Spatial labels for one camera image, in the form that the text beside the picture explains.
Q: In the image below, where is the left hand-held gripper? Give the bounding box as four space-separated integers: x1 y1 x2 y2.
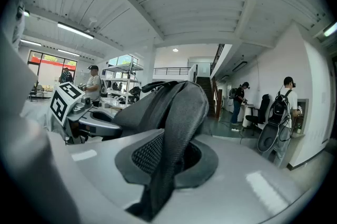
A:
49 82 123 145

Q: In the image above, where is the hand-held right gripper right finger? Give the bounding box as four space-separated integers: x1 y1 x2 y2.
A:
47 128 315 224

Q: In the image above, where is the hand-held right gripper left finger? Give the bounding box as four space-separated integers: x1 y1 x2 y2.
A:
0 30 81 224

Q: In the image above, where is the black bag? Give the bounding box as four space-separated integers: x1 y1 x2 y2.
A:
101 80 220 222

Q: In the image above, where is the black office chair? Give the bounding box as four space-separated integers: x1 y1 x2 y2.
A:
244 94 271 137

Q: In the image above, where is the white work table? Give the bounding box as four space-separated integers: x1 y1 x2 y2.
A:
100 96 130 110

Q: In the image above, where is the white metal shelving unit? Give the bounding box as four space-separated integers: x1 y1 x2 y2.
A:
101 63 145 108

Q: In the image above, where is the dark staircase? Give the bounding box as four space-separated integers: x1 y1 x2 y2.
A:
196 75 220 118

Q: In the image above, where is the large glass window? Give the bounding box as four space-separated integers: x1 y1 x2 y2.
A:
27 50 78 85

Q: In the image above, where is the long ceiling light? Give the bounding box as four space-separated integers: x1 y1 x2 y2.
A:
19 39 43 47
57 48 81 57
57 21 95 40
323 22 337 37

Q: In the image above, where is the black balcony railing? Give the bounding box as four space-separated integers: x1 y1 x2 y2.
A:
153 67 192 76

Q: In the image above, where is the black hanging lamp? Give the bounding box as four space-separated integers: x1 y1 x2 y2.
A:
232 60 248 73

